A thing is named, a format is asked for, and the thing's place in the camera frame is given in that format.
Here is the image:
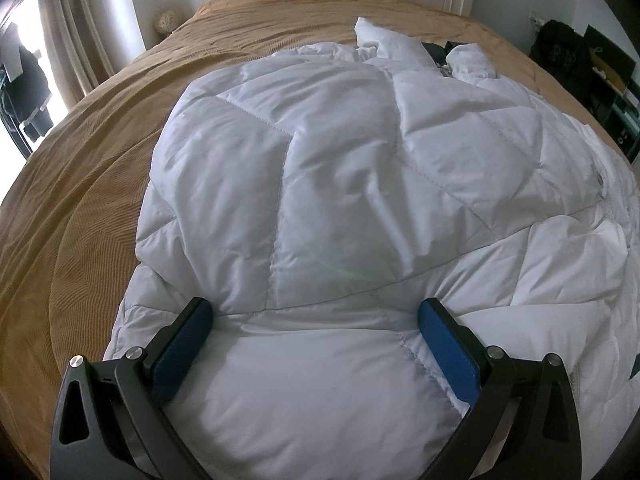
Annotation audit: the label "beige curtain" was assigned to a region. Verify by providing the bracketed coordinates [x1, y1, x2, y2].
[37, 0, 147, 111]

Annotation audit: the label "round woven ball lamp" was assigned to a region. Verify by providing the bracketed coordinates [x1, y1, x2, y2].
[154, 7, 179, 34]

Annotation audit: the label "dark cloth under jacket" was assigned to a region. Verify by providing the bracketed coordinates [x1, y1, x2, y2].
[421, 40, 463, 72]

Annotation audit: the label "white quilted puffer jacket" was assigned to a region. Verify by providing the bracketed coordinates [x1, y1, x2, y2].
[106, 16, 640, 480]

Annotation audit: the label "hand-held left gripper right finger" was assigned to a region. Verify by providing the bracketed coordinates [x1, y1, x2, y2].
[417, 298, 583, 480]

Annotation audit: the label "black fuzzy bag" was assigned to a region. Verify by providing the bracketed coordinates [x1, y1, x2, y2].
[529, 19, 598, 93]

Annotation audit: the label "dark hanging clothes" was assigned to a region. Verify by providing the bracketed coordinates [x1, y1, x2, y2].
[0, 22, 55, 143]

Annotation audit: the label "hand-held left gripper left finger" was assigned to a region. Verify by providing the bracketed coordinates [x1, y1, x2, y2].
[50, 297, 216, 480]

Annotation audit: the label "black shelf unit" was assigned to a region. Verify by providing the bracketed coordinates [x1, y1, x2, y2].
[582, 24, 640, 163]

